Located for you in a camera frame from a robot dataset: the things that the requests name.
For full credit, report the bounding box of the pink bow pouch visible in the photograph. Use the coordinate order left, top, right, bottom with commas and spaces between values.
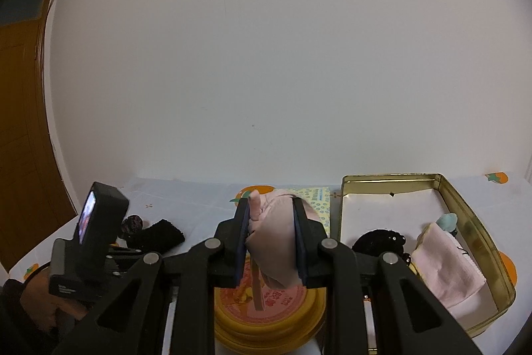
246, 189, 301, 289

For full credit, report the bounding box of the purple scrunchie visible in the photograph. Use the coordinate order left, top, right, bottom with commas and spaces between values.
118, 214, 143, 241

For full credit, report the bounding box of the black studded scrunchie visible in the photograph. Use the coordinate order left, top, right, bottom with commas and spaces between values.
352, 229, 406, 257

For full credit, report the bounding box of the light blue fuzzy item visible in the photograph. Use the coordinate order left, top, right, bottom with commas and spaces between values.
437, 213, 458, 237

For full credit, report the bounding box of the pink cloth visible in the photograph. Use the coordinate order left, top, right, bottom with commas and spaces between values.
411, 223, 487, 318

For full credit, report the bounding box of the person's left hand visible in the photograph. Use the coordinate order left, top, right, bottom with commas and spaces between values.
20, 267, 87, 332

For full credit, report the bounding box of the yellow dotted tissue pack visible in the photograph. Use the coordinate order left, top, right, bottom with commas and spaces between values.
289, 187, 331, 235

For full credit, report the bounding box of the phone on left gripper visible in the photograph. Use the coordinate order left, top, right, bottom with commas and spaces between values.
74, 181, 129, 252

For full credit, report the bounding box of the white orange-print tablecloth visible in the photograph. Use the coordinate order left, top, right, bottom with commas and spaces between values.
7, 170, 532, 355

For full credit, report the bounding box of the brown wooden door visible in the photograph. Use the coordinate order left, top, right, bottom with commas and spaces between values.
1, 0, 76, 269

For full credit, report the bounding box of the gold rectangular metal tin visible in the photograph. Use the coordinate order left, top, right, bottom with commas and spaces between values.
331, 174, 516, 337

